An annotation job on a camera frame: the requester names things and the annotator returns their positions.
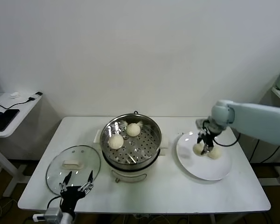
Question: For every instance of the white steamed baozi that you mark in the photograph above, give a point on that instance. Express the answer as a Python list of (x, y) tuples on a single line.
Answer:
[(197, 149), (116, 142), (216, 154), (133, 129)]

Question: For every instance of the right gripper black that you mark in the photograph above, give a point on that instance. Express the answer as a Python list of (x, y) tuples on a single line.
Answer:
[(208, 137)]

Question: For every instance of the stainless steel steamer basket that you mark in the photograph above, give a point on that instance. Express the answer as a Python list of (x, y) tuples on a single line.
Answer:
[(135, 151)]

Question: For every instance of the small white object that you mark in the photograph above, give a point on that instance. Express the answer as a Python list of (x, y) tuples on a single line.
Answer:
[(15, 95)]

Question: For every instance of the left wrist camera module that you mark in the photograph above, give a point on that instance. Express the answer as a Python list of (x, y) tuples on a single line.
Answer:
[(51, 214)]

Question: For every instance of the white electric cooker base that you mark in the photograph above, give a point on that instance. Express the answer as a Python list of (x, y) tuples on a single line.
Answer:
[(128, 175)]

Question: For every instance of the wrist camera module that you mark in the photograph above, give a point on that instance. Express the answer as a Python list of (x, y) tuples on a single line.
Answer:
[(200, 123), (51, 214)]

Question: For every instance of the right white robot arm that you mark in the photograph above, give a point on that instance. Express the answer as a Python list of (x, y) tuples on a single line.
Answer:
[(259, 121)]

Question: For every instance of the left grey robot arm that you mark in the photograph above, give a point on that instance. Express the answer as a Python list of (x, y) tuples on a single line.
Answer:
[(68, 218)]

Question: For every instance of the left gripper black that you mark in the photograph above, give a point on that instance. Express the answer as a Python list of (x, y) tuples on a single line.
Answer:
[(71, 198)]

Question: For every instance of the white round plate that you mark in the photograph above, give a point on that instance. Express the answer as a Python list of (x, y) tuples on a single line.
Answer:
[(200, 168)]

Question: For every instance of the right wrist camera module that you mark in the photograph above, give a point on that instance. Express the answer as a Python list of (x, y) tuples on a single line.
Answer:
[(200, 123)]

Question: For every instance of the black smartphone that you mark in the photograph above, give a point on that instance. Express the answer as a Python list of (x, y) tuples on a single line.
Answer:
[(5, 119)]

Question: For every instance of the white height-adjustable desk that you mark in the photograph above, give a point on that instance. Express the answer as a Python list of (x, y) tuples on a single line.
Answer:
[(21, 116)]

